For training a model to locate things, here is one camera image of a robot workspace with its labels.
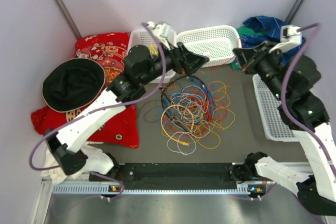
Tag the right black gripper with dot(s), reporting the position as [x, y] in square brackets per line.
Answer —
[261, 51]

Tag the blue plaid cloth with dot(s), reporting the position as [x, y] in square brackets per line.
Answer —
[257, 29]

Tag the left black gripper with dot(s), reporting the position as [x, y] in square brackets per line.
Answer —
[178, 56]

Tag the black round hat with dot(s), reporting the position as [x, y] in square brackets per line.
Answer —
[73, 84]

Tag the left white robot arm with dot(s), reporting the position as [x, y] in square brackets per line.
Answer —
[67, 145]

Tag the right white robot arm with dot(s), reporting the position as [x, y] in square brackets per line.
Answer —
[307, 118]

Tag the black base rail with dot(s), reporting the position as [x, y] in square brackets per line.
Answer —
[174, 176]

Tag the middle white plastic basket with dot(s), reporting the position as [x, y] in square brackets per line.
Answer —
[216, 42]

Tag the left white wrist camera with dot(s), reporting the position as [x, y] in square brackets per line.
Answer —
[164, 33]

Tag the white cloth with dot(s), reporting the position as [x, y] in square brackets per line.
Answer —
[57, 175]

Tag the right white plastic basket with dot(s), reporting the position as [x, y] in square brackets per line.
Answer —
[274, 127]

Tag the white plastic basket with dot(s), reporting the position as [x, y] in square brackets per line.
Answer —
[216, 42]
[274, 127]
[141, 37]

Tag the left white plastic basket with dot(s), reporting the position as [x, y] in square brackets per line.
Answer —
[141, 37]

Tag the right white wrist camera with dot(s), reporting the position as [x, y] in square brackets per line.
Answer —
[290, 38]

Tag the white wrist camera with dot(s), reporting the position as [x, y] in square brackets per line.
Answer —
[290, 38]
[164, 33]

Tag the green cloth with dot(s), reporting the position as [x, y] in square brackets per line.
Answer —
[245, 32]

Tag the slotted aluminium cable duct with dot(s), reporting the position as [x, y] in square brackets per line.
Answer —
[108, 189]

